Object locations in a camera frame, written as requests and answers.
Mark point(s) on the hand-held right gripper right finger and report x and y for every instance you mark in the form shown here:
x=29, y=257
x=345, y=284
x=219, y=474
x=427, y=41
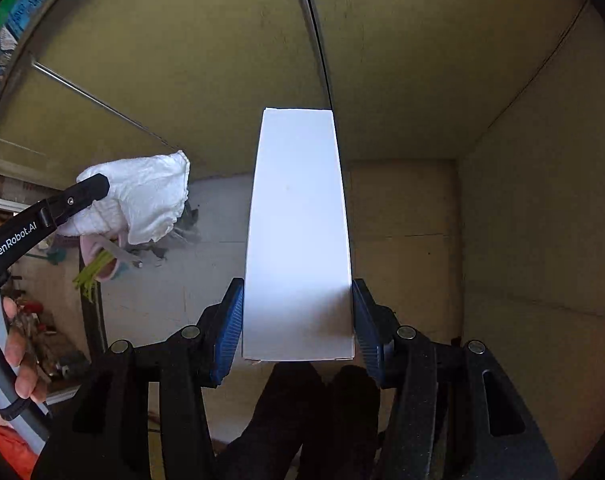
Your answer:
x=367, y=330

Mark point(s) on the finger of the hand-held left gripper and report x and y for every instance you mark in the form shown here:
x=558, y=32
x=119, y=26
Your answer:
x=80, y=197

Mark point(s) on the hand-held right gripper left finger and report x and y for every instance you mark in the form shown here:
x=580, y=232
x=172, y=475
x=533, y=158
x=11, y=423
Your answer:
x=230, y=330

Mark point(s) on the white paper towel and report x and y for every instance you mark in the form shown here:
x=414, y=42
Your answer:
x=137, y=195

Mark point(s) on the long white cardboard box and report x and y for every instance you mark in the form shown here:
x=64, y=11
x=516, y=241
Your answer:
x=297, y=235

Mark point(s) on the person's left forearm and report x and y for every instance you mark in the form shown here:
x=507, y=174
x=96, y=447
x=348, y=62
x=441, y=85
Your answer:
x=5, y=447

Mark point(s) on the person's left hand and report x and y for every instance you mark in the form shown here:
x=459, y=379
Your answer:
x=22, y=355

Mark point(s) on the pink plastic container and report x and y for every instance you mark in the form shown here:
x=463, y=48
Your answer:
x=95, y=255

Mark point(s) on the crumpled clear plastic bags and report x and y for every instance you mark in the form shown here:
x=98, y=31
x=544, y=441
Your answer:
x=182, y=230

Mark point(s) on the glass panel door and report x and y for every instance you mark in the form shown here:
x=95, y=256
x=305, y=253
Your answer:
x=62, y=355

